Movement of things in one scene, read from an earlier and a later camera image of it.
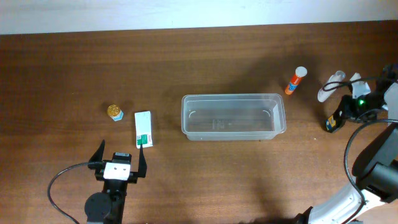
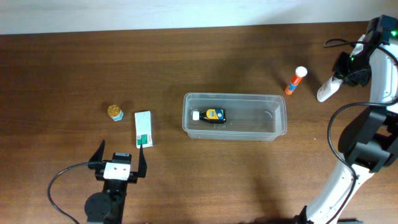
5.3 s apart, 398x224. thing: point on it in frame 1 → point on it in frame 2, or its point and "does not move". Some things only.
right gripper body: [356, 108] → [354, 70]
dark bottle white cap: [331, 122] → [212, 116]
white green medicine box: [143, 129] does not move
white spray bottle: [330, 86] does not move
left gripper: [97, 166] does not move
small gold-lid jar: [115, 112] does not move
